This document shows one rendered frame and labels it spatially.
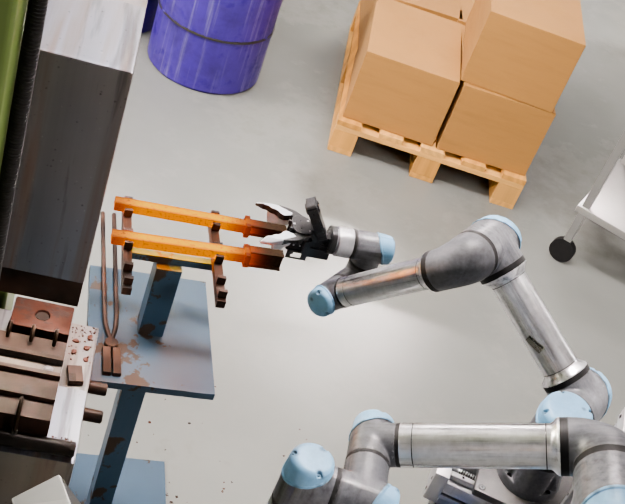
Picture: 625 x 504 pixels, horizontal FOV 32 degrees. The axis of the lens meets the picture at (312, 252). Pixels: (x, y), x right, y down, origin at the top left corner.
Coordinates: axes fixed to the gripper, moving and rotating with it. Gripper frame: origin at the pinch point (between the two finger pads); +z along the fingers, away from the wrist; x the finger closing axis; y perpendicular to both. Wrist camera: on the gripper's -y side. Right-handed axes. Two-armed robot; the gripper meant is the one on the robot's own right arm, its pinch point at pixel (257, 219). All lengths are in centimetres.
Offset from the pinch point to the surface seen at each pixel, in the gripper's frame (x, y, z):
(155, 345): -18.1, 28.7, 18.7
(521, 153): 190, 75, -158
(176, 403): 35, 102, -4
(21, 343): -50, 3, 50
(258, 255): -11.7, 1.6, 0.2
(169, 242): -12.7, 1.5, 21.3
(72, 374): -50, 10, 39
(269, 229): -1.4, 1.3, -3.2
